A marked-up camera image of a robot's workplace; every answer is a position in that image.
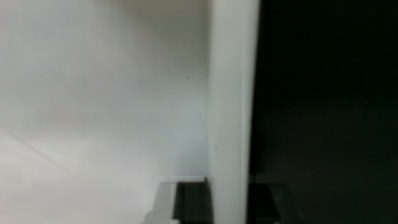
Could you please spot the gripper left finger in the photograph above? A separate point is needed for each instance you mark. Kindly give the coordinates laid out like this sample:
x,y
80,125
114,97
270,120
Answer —
x,y
182,204

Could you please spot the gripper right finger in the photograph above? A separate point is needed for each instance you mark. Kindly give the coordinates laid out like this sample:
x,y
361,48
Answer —
x,y
270,205

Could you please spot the white square table top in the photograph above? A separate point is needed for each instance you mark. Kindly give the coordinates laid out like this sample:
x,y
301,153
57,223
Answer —
x,y
125,108

